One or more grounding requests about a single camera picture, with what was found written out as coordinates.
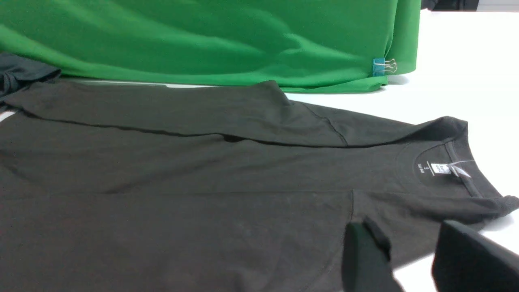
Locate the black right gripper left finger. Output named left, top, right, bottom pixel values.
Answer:
left=341, top=217, right=403, bottom=292

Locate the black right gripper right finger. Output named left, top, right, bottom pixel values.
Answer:
left=432, top=221, right=519, bottom=292

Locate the gray long-sleeved shirt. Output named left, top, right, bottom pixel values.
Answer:
left=1, top=81, right=518, bottom=292

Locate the blue binder clip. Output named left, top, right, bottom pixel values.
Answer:
left=371, top=58, right=397, bottom=77

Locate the green backdrop cloth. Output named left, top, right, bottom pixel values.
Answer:
left=0, top=0, right=421, bottom=94

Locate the dark teal crumpled garment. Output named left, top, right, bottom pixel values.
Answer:
left=0, top=52, right=62, bottom=98

